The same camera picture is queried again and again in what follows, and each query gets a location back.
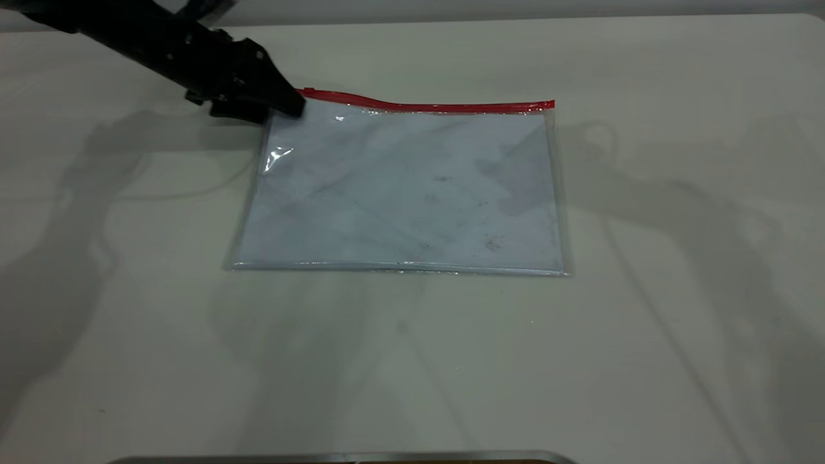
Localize clear plastic bag red zipper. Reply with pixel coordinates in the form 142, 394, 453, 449
224, 88, 572, 278

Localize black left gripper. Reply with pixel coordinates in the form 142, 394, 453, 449
169, 28, 306, 125

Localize grey metal bar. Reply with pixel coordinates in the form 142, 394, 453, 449
106, 450, 578, 464

